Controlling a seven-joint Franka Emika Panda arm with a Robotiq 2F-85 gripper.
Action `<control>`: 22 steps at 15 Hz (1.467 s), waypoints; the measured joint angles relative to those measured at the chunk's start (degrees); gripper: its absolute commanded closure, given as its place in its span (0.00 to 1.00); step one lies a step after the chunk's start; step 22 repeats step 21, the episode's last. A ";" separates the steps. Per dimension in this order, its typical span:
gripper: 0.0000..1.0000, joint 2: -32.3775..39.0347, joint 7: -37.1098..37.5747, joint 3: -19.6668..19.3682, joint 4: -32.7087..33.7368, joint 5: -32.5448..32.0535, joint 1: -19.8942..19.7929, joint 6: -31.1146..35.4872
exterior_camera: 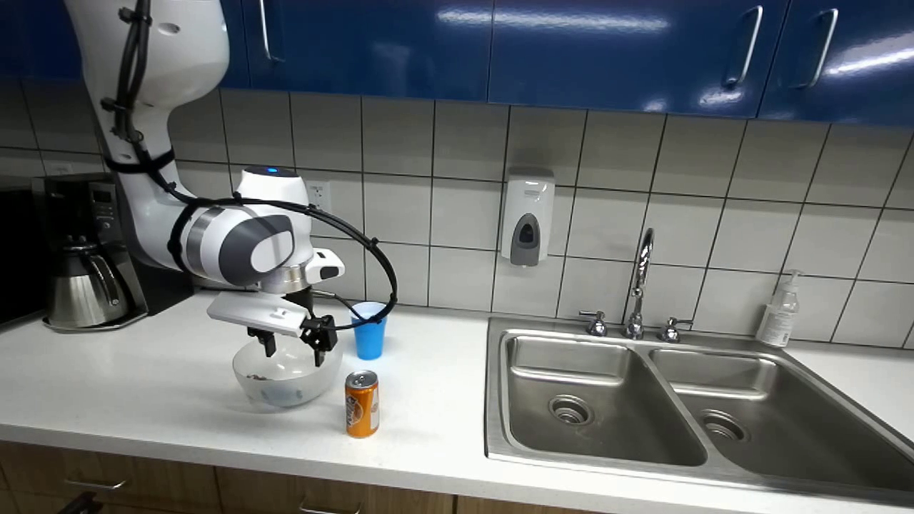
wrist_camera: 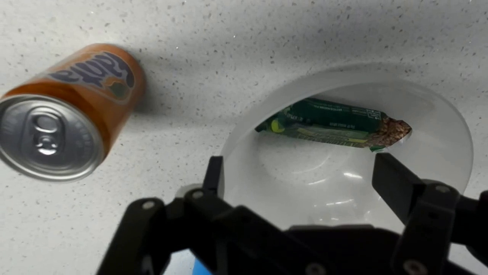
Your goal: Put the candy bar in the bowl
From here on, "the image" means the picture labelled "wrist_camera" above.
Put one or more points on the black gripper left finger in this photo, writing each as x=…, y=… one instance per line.
x=223, y=234

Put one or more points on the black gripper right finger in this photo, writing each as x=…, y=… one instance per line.
x=432, y=219

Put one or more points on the green granola candy bar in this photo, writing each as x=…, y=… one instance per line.
x=330, y=123

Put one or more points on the white plastic bowl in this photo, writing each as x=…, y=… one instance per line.
x=314, y=178

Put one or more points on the orange soda can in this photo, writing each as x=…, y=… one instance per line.
x=86, y=97

